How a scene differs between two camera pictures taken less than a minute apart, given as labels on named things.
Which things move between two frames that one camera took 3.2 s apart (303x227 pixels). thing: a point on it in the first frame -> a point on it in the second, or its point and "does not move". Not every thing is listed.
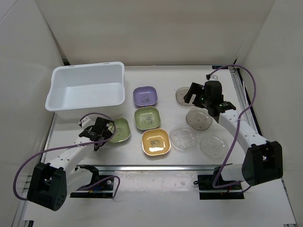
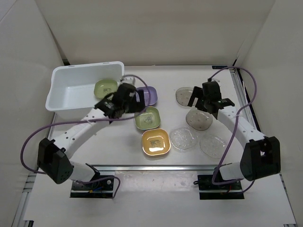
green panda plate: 147,117 does not move
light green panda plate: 122,131 -> 102,87
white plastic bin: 86,91 does not move
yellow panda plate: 155,142 does not move
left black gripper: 108,135 -> 138,106
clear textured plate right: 214,145 does not move
